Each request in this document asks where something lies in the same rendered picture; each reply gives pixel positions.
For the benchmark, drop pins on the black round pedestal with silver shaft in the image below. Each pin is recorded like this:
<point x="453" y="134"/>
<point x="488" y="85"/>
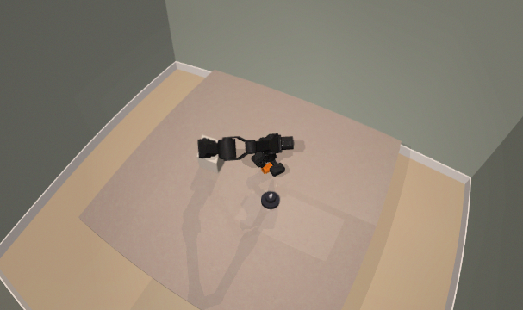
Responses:
<point x="270" y="200"/>

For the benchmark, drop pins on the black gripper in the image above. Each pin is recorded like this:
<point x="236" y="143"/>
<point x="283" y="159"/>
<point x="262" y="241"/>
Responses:
<point x="277" y="168"/>

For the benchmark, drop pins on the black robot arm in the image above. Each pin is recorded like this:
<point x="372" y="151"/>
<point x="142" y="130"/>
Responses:
<point x="226" y="148"/>

